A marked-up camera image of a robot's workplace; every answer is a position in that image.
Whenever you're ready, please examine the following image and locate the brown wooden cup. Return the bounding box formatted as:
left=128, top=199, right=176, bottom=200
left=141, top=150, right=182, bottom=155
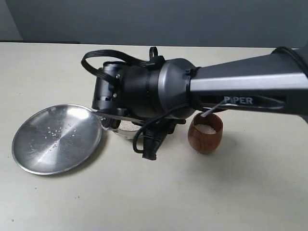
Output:
left=188, top=113, right=223, bottom=154

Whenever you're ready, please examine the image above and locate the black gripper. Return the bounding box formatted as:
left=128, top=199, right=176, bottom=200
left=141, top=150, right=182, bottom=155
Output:
left=92, top=61, right=176, bottom=160

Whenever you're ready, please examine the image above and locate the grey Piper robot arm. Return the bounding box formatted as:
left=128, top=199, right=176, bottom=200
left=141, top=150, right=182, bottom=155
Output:
left=81, top=46, right=308, bottom=160

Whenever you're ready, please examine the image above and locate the steel bowl of rice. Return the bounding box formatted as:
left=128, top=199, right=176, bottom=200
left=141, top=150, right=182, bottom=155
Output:
left=101, top=118, right=137, bottom=141

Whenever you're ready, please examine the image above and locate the round steel plate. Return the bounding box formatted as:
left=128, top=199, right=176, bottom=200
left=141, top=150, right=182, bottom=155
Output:
left=12, top=104, right=103, bottom=175

